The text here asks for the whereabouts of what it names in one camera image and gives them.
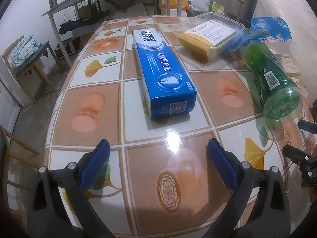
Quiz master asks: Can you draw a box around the green plastic bottle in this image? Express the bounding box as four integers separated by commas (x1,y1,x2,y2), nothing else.
240,40,303,124

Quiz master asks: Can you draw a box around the beige paper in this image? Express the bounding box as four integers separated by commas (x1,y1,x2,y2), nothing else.
281,53,308,96

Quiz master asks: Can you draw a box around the blue toothpaste box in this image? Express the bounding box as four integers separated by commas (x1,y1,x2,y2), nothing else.
133,28,197,120

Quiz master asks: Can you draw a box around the blue Yakult plastic bag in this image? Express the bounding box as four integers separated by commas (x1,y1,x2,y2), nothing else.
251,17,292,42

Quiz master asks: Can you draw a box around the white yellow medicine box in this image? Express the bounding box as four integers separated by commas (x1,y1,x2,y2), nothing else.
177,20,236,60

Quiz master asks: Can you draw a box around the clear plastic food container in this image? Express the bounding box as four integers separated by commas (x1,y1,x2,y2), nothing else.
170,12,245,63

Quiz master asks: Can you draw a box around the wooden chair black seat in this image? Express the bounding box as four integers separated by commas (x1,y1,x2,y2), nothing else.
209,0,248,22

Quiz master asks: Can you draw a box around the wooden chair with cushion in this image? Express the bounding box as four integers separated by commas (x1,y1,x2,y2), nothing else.
2,36,61,102

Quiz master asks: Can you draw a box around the black cloth on shelf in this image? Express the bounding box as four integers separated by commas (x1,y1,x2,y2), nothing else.
59,10,111,35

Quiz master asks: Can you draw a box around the yellow plastic bag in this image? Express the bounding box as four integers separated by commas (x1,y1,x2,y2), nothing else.
160,0,189,9

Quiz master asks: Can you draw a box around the steel thermos bottle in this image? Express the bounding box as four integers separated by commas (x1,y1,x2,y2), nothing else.
48,0,58,9

